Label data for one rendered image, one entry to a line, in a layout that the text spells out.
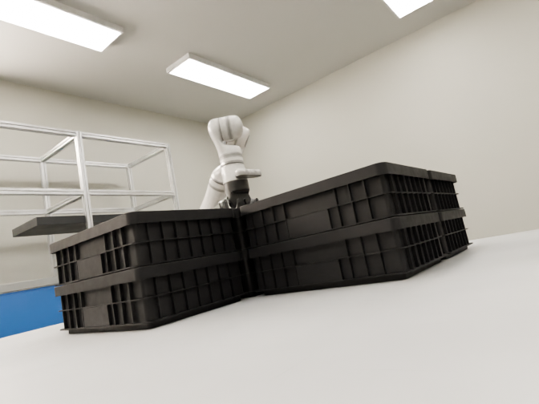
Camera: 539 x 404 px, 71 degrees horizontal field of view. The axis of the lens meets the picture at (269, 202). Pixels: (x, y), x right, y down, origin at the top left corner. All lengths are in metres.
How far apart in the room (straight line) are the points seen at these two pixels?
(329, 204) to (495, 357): 0.58
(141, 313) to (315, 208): 0.42
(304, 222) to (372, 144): 3.62
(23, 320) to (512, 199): 3.94
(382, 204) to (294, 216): 0.21
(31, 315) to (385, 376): 2.71
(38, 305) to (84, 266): 1.95
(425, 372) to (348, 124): 4.37
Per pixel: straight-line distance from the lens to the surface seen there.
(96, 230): 0.91
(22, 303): 2.88
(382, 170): 0.78
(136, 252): 0.80
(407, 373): 0.29
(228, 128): 1.15
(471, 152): 4.15
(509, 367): 0.29
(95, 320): 0.96
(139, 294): 0.81
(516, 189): 4.08
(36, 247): 3.88
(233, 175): 1.11
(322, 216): 0.83
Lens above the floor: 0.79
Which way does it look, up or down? 8 degrees up
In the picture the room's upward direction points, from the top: 11 degrees counter-clockwise
